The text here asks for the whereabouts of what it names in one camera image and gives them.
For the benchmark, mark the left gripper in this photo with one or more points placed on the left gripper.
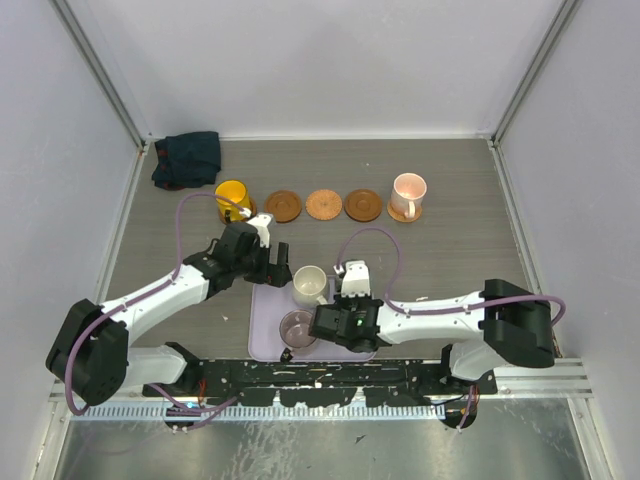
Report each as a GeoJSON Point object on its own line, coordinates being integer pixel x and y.
{"type": "Point", "coordinates": [271, 273]}

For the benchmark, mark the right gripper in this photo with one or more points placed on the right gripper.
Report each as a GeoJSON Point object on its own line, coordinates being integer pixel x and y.
{"type": "Point", "coordinates": [342, 301]}

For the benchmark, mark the white speckled mug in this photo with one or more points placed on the white speckled mug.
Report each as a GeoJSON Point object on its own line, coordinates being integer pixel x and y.
{"type": "Point", "coordinates": [310, 286]}

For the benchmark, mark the brown wooden coaster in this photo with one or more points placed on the brown wooden coaster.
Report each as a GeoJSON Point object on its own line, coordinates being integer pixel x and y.
{"type": "Point", "coordinates": [363, 205]}
{"type": "Point", "coordinates": [230, 214]}
{"type": "Point", "coordinates": [284, 205]}

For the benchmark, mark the woven rattan coaster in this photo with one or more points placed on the woven rattan coaster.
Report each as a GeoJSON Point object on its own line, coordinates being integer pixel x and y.
{"type": "Point", "coordinates": [401, 218]}
{"type": "Point", "coordinates": [324, 204]}

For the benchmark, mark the yellow mug black outside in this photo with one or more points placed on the yellow mug black outside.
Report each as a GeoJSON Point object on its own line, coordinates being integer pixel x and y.
{"type": "Point", "coordinates": [235, 193]}

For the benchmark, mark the pink mug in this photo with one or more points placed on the pink mug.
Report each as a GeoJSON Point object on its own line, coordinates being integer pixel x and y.
{"type": "Point", "coordinates": [408, 192]}

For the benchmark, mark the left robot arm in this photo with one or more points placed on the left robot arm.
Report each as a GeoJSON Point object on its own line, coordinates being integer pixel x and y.
{"type": "Point", "coordinates": [93, 354]}

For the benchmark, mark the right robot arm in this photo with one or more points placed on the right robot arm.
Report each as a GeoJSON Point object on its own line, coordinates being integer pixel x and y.
{"type": "Point", "coordinates": [502, 324]}

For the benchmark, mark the lilac mug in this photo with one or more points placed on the lilac mug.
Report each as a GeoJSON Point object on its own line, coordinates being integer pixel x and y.
{"type": "Point", "coordinates": [295, 334]}

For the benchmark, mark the dark folded cloth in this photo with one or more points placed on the dark folded cloth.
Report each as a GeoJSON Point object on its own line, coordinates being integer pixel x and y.
{"type": "Point", "coordinates": [187, 161]}

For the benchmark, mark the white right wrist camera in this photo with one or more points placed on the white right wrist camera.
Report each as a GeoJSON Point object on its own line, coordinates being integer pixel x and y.
{"type": "Point", "coordinates": [353, 279]}

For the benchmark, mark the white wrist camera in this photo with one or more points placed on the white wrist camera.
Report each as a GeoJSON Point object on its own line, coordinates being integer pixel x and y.
{"type": "Point", "coordinates": [353, 279]}
{"type": "Point", "coordinates": [258, 229]}

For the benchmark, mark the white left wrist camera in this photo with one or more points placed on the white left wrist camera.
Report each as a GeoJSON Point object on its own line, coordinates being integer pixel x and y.
{"type": "Point", "coordinates": [258, 229]}

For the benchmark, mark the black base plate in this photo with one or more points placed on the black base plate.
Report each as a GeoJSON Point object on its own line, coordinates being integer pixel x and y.
{"type": "Point", "coordinates": [393, 383]}

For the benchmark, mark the aluminium frame rail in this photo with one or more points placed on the aluminium frame rail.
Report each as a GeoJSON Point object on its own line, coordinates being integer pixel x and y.
{"type": "Point", "coordinates": [565, 379]}

